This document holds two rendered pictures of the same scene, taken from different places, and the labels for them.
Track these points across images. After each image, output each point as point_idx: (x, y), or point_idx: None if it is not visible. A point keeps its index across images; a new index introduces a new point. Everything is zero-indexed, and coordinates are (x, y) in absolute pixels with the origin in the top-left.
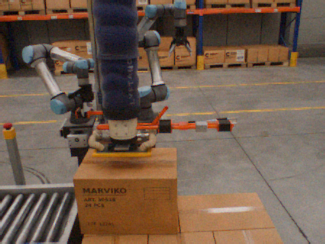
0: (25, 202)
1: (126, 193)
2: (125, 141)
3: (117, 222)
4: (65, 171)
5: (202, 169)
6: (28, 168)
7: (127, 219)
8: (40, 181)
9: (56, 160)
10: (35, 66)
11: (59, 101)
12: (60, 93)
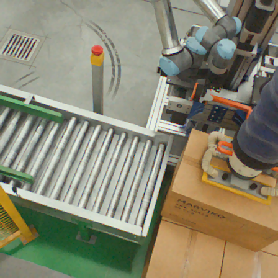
0: (104, 141)
1: (223, 218)
2: (247, 177)
3: (200, 225)
4: (138, 48)
5: None
6: (96, 27)
7: (211, 228)
8: (108, 56)
9: (128, 22)
10: (153, 2)
11: (173, 64)
12: (178, 51)
